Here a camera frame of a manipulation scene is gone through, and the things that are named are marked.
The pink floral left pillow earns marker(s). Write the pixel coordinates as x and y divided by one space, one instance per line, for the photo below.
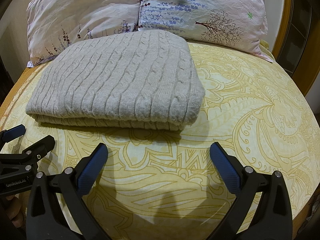
54 25

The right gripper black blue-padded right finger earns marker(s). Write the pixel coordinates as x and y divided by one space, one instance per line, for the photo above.
273 216

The person's left hand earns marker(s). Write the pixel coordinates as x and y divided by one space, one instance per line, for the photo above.
13 209

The yellow patterned bedspread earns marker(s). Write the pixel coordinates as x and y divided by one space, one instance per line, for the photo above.
160 184

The grey cable-knit sweater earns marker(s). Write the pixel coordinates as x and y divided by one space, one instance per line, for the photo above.
146 79

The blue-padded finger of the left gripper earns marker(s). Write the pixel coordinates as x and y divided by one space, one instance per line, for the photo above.
8 135

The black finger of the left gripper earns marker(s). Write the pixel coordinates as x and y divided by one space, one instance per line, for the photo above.
29 156

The blue floral right pillow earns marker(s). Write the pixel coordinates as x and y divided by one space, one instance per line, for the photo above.
237 24

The wooden door frame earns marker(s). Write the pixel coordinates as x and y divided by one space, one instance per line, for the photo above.
296 47

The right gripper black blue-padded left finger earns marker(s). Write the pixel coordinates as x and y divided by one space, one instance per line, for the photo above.
45 219

